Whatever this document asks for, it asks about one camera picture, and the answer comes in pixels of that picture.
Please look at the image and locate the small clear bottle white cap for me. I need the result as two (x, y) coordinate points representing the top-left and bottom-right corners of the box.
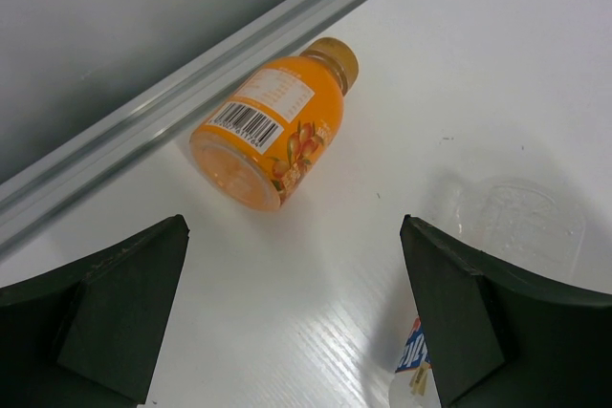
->
(389, 178), (587, 408)

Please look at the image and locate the aluminium frame rail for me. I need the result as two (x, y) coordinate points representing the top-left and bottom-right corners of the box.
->
(1, 0), (367, 254)

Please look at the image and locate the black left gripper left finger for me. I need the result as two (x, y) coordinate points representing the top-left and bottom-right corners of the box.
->
(1, 215), (189, 407)

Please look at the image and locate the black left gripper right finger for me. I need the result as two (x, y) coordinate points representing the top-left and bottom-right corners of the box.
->
(401, 215), (611, 407)

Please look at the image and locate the orange juice bottle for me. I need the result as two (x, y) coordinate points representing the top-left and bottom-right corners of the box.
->
(189, 37), (359, 211)

